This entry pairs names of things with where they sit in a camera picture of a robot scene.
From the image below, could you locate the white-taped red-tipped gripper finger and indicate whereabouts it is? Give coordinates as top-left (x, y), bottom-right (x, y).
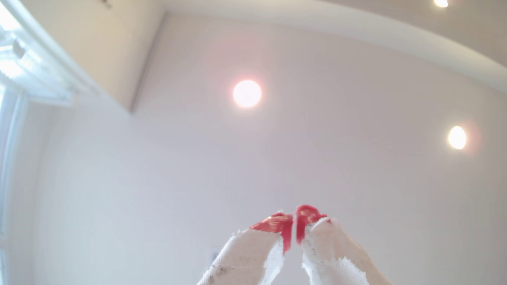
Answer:
top-left (197, 212), bottom-right (294, 285)
top-left (295, 205), bottom-right (393, 285)

